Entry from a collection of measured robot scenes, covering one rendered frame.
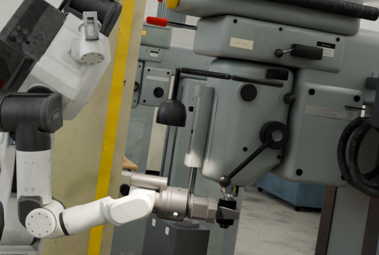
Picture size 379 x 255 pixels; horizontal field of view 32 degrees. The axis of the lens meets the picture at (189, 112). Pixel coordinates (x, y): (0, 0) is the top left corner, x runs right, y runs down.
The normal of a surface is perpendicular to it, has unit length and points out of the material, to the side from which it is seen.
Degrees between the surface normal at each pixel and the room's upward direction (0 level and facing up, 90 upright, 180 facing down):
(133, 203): 103
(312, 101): 90
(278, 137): 90
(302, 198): 90
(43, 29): 58
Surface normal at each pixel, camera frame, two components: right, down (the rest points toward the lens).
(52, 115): 0.99, 0.01
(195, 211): 0.04, 0.06
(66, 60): 0.50, -0.43
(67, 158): 0.29, 0.09
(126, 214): 0.00, 0.28
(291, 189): -0.95, -0.12
